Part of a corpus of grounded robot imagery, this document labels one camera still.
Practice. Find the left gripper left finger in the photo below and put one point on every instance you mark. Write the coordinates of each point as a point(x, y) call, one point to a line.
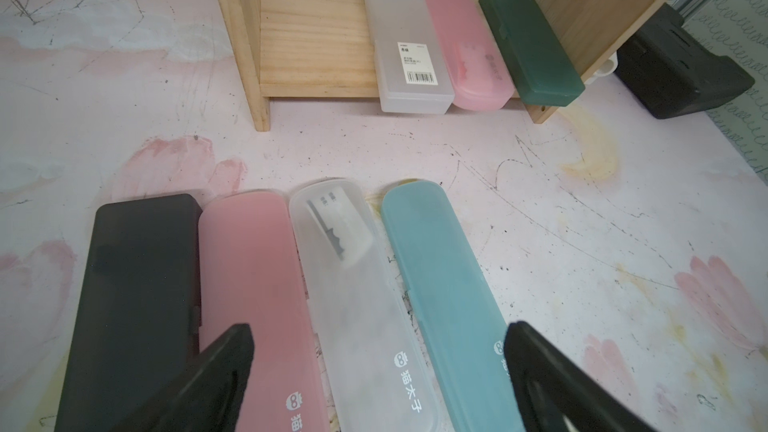
point(208, 395)

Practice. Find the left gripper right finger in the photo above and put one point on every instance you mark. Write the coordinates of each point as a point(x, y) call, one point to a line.
point(553, 393)

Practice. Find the black rectangular pencil case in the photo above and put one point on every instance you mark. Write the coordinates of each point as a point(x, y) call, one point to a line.
point(139, 310)

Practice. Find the teal pencil case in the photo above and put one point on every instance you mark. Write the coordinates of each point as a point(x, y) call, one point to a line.
point(457, 314)

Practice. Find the pink rounded pencil case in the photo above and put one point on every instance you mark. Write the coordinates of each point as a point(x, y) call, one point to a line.
point(250, 273)

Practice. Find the clear rounded pencil case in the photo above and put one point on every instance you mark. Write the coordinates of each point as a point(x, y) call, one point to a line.
point(376, 369)

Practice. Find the dark green pencil case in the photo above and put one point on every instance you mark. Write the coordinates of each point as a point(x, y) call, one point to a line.
point(537, 62)

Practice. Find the frosted rectangular pencil case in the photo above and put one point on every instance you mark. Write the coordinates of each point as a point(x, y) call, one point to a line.
point(411, 73)

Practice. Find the black plastic tool case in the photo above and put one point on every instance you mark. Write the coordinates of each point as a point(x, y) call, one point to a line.
point(672, 74)

